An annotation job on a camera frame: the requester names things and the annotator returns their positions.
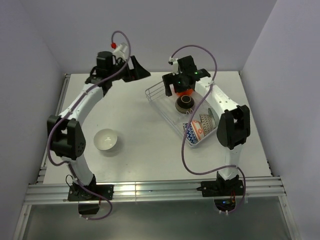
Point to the orange plastic square bowl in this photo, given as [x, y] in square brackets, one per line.
[186, 92]

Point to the plain white bowl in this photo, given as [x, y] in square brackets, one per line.
[105, 139]

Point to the brown geometric patterned bowl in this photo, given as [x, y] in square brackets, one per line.
[208, 123]

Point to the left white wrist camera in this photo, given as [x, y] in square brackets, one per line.
[119, 51]

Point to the pale green ribbed bowl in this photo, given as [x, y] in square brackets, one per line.
[212, 115]

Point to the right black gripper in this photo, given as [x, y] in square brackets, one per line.
[169, 79]

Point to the aluminium frame rail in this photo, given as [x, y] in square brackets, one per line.
[152, 191]

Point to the red blue patterned bowl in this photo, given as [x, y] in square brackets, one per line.
[190, 134]

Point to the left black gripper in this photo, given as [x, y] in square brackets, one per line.
[136, 73]

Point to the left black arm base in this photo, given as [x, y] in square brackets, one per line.
[88, 203]

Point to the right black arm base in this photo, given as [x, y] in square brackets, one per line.
[228, 195]

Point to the white wire dish rack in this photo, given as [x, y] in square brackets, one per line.
[165, 106]

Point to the orange floral patterned bowl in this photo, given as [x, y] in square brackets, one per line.
[198, 129]

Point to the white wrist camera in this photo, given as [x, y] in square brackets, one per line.
[175, 65]
[119, 51]

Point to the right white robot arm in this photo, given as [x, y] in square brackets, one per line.
[234, 120]

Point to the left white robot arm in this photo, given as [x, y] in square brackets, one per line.
[66, 141]

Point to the brown glazed bowl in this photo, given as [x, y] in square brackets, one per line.
[184, 104]

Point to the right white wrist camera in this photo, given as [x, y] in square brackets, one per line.
[175, 65]

